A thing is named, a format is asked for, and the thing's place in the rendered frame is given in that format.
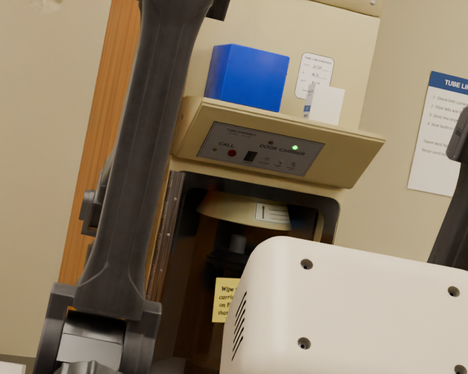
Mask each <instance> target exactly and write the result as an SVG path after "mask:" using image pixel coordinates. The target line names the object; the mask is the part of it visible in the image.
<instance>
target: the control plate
mask: <svg viewBox="0 0 468 374"><path fill-rule="evenodd" d="M271 140H272V141H274V144H273V145H268V142H269V141H271ZM294 145H297V146H298V149H296V150H293V149H292V147H293V146H294ZM324 145H325V143H320V142H314V141H310V140H304V139H300V138H295V137H289V136H285V135H281V134H274V133H270V132H266V131H260V130H256V129H252V128H245V127H241V126H237V125H231V124H226V123H222V122H216V121H214V123H213V124H212V127H211V128H210V130H209V132H208V134H207V136H206V138H205V140H204V142H203V144H202V146H201V148H200V150H199V152H198V154H197V156H196V157H202V158H207V159H211V160H217V161H222V162H226V163H233V164H238V165H245V166H249V167H254V168H260V169H264V170H269V171H276V172H280V173H285V174H292V175H296V176H300V177H304V176H305V175H306V173H307V171H308V169H309V168H310V167H311V165H312V164H313V162H314V160H315V159H316V158H317V156H318V155H319V152H320V151H321V150H322V148H323V147H324ZM214 147H216V148H218V150H217V151H212V148H214ZM230 150H235V151H236V155H235V156H234V157H230V156H229V155H228V151H230ZM248 151H254V152H258V153H257V155H256V157H255V158H254V160H253V161H252V162H249V161H245V160H244V158H245V156H246V154H247V152H248ZM265 157H269V158H270V159H269V160H268V161H265V160H264V158H265ZM278 160H283V162H282V164H279V163H278ZM293 162H295V163H296V165H295V166H294V167H293V166H292V165H291V163H293Z"/></svg>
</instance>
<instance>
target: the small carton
mask: <svg viewBox="0 0 468 374"><path fill-rule="evenodd" d="M344 93H345V90H343V89H339V88H333V87H329V86H325V85H319V84H312V85H309V86H308V92H307V96H306V100H305V107H304V111H303V115H302V118H304V119H311V120H315V121H318V122H325V123H328V124H332V125H338V122H339V115H340V111H341V108H342V101H343V97H344Z"/></svg>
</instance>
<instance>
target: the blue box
mask: <svg viewBox="0 0 468 374"><path fill-rule="evenodd" d="M289 62H290V57H289V56H284V55H281V54H277V53H271V52H268V51H265V50H259V49H255V48H252V47H246V46H243V45H237V44H225V45H215V46H214V47H213V49H212V57H211V61H210V65H209V72H208V76H207V83H206V87H205V91H204V97H206V98H210V99H217V100H221V101H224V102H231V103H234V104H238V105H244V106H248V107H252V108H258V109H262V110H266V111H272V112H276V113H278V112H279V110H280V106H281V102H282V95H283V91H284V87H285V80H286V76H287V70H288V66H289Z"/></svg>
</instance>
